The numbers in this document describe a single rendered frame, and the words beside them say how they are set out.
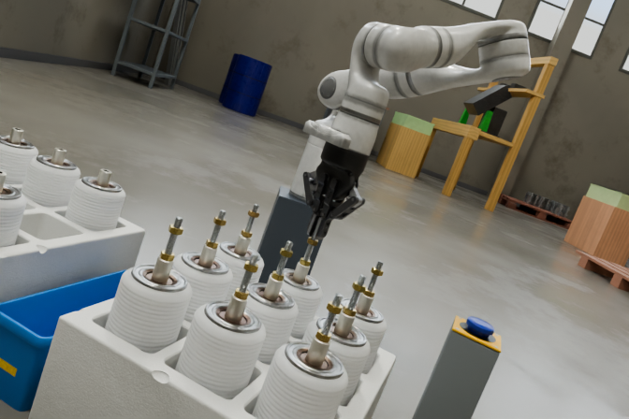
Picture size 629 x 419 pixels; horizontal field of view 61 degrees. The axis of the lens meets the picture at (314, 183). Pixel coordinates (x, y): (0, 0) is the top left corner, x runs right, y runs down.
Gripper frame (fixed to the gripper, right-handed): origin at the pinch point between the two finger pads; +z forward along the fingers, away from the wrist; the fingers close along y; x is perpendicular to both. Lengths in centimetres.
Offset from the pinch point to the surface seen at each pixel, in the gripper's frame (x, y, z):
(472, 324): -5.6, -27.9, 2.4
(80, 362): 34.5, 0.5, 21.1
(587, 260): -424, 56, 29
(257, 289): 11.9, -2.9, 9.8
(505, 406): -69, -21, 35
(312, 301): 0.5, -4.7, 11.4
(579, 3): -836, 320, -312
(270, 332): 13.0, -9.1, 13.2
